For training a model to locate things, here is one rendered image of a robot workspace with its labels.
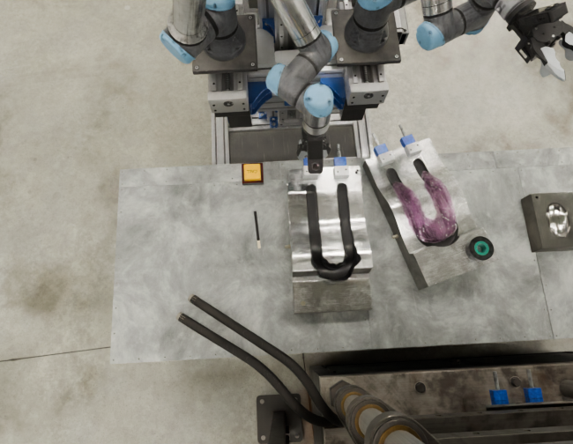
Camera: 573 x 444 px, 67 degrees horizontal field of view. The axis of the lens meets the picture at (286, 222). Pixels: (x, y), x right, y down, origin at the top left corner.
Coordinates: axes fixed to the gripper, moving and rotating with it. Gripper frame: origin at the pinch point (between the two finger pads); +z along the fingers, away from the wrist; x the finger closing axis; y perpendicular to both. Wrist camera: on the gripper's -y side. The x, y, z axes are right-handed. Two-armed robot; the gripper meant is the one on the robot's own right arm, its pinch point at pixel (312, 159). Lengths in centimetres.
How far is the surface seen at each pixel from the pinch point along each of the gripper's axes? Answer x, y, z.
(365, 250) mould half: -15.8, -29.7, 7.6
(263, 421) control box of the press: 25, -94, 100
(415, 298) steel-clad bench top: -34, -45, 21
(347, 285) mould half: -10.1, -40.0, 14.8
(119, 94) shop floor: 104, 92, 101
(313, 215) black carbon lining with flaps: -0.1, -15.2, 13.0
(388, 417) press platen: -5, -70, -53
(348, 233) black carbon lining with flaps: -11.4, -22.9, 11.1
